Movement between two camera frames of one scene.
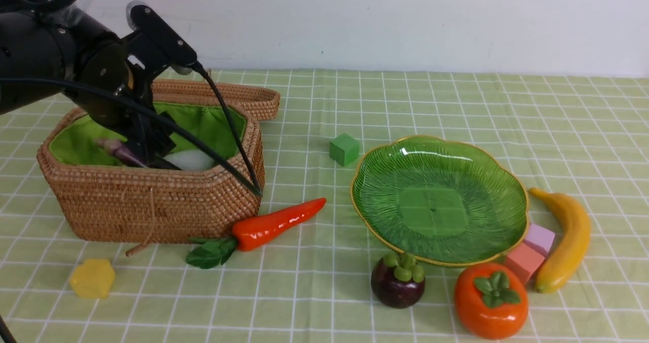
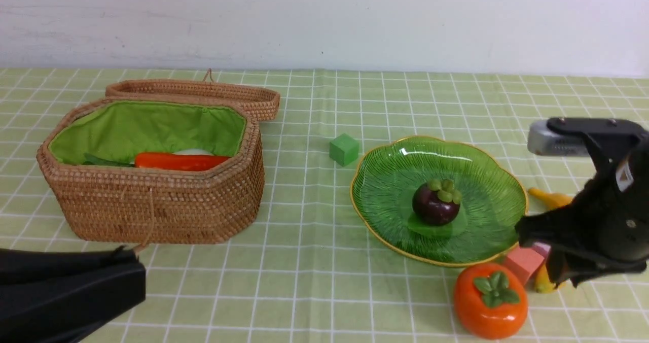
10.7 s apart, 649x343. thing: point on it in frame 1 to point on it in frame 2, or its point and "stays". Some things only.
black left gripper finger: x=160 y=145 to x=20 y=266
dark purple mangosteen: x=397 y=281 to x=436 y=203
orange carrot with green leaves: x=252 y=232 to x=163 y=162
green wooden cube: x=344 y=149 stays
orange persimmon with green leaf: x=491 y=301 stays
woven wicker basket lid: x=254 y=103 stays
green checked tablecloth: x=586 y=134 stays
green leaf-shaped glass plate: x=445 y=202 stays
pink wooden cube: x=524 y=261 stays
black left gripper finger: x=140 y=132 to x=64 y=308
